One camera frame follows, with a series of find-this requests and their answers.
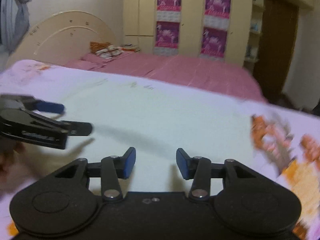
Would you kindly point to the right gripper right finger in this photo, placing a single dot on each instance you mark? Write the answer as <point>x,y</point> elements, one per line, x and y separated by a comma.
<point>201,170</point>

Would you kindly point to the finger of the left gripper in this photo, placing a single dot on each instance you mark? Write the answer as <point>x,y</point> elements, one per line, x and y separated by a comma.
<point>78,129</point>
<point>49,107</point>

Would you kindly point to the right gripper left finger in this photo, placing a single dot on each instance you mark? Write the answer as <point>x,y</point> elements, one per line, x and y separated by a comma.
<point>110,170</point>

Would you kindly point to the white knitted garment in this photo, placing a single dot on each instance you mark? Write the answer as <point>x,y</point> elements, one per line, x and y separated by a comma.
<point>156,122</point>

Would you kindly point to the person's left hand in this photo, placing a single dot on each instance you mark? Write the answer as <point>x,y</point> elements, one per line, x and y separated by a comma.
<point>8,149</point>

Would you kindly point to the floral lilac bed sheet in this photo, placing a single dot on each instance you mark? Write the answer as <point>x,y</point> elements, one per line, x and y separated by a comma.
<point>286,142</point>

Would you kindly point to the cream arched headboard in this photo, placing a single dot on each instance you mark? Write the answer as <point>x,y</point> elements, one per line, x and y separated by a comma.
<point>61,38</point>

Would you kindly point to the orange patterned pillow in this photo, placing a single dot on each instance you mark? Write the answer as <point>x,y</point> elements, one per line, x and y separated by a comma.
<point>104,50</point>

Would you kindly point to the grey curtain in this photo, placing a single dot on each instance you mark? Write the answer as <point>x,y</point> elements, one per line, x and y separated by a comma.
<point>14,23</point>

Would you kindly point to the pink bedspread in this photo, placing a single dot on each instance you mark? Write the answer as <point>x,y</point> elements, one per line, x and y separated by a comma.
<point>205,74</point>

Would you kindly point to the lower right magenta poster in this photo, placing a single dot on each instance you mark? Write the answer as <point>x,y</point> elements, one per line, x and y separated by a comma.
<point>213,43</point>

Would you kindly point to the magenta poster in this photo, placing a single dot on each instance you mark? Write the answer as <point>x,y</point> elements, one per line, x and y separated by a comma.
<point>213,43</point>
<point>167,38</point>
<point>217,14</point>
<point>169,11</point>

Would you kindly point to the corner shelf unit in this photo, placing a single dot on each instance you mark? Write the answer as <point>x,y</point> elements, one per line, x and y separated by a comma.
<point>255,32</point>

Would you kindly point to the lower left magenta poster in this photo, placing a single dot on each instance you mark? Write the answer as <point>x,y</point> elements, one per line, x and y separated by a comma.
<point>167,38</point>

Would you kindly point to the cream wardrobe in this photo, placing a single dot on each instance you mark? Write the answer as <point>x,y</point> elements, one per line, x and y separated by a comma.
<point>140,19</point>

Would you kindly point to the upper left magenta poster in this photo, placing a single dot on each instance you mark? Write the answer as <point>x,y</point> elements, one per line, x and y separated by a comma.
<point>169,11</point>

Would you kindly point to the upper right magenta poster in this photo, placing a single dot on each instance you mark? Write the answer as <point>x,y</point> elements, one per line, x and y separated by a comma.
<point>217,14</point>

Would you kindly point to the dark brown door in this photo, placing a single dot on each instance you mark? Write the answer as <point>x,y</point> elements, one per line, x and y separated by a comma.
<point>276,46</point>

